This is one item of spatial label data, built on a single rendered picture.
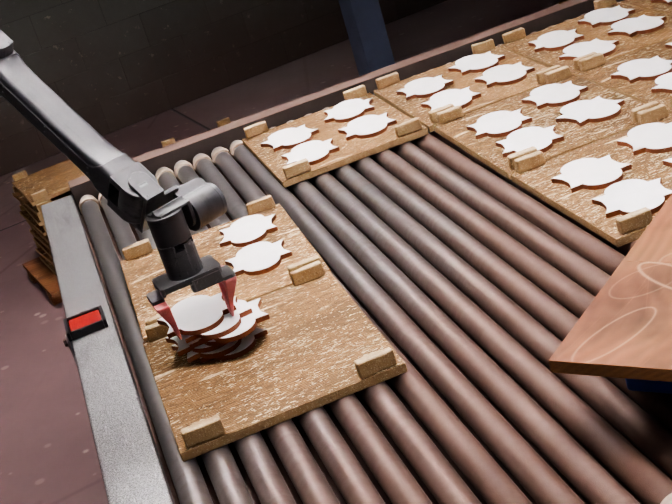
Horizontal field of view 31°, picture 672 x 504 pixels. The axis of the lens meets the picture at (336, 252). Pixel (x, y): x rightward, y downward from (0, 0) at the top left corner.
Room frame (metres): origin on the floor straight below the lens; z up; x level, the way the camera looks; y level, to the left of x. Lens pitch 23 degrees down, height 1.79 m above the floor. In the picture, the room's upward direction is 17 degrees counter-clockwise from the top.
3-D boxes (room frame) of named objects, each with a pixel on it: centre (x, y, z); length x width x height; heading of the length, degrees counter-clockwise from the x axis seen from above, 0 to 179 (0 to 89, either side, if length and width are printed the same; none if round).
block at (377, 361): (1.54, -0.01, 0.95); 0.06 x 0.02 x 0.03; 100
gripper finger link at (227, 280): (1.75, 0.20, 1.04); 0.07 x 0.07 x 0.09; 16
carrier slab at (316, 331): (1.71, 0.16, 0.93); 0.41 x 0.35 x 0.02; 10
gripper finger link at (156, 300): (1.73, 0.26, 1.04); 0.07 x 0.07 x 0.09; 16
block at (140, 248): (2.29, 0.39, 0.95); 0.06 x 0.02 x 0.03; 99
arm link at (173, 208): (1.75, 0.23, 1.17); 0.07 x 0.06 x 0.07; 128
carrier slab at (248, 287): (2.12, 0.22, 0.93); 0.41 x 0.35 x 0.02; 9
